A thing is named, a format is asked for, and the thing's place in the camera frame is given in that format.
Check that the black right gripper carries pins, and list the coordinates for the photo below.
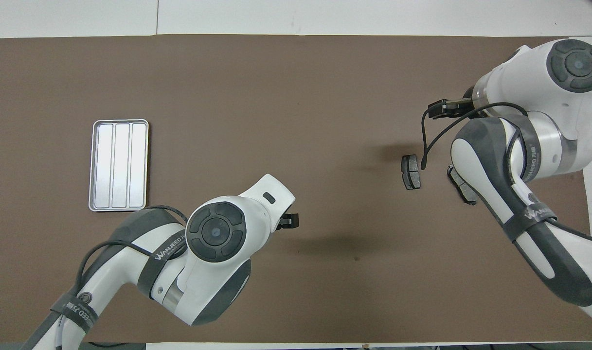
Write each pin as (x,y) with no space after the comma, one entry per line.
(463,108)

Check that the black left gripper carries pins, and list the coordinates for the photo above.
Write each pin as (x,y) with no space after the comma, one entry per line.
(282,222)

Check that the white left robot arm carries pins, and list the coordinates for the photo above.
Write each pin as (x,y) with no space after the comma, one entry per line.
(218,233)

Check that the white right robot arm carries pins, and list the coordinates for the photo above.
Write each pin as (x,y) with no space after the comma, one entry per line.
(544,97)

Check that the silver metal tray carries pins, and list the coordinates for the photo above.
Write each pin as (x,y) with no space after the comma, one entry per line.
(118,165)

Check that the rectangular dark brake pad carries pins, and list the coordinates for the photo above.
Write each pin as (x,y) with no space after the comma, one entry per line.
(411,172)

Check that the curved dark brake pad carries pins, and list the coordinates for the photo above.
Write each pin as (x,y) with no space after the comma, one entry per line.
(467,195)

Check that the brown table mat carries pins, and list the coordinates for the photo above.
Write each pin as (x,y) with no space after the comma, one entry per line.
(300,97)

